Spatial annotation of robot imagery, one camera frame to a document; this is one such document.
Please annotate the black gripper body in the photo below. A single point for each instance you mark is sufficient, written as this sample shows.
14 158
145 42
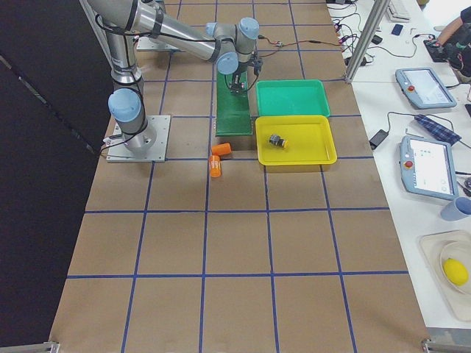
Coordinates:
239 77

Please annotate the plain orange cylinder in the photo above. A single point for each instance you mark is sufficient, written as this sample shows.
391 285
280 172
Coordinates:
221 149

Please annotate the yellow push button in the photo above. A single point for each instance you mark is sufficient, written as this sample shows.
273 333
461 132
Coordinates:
277 141

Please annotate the orange cylinder with white text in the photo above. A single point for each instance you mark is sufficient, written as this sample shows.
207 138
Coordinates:
215 166

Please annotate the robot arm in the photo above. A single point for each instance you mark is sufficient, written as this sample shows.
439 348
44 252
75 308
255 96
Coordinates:
144 25

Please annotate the person's forearm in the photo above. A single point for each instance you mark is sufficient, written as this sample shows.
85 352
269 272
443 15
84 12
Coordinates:
454 26

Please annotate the green conveyor belt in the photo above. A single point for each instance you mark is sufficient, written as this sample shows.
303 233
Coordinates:
233 116

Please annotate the green plastic tray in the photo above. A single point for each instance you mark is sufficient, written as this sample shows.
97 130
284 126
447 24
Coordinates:
292 97

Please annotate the yellow plastic tray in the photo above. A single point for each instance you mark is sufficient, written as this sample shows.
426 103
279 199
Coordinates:
310 140

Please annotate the black power adapter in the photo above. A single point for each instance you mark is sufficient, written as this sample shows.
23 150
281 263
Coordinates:
378 138

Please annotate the teach pendant far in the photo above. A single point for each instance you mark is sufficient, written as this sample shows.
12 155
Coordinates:
423 88

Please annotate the teach pendant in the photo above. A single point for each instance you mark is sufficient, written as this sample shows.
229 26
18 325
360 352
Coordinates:
427 168
423 88

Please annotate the blue plaid cloth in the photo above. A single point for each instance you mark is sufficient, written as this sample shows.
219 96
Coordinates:
437 130

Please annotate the teach pendant near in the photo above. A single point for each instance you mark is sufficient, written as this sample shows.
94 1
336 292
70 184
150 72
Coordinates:
427 168

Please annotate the blue cup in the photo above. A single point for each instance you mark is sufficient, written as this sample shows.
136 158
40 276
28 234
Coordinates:
456 210

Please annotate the white bowl tray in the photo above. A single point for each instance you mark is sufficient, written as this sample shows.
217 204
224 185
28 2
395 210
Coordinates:
447 255

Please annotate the yellow lemon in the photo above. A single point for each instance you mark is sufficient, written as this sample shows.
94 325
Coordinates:
455 271

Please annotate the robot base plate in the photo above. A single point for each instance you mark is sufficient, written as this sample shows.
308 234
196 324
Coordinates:
149 146
152 44

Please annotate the aluminium frame post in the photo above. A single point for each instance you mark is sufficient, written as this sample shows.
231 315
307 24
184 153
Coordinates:
373 20

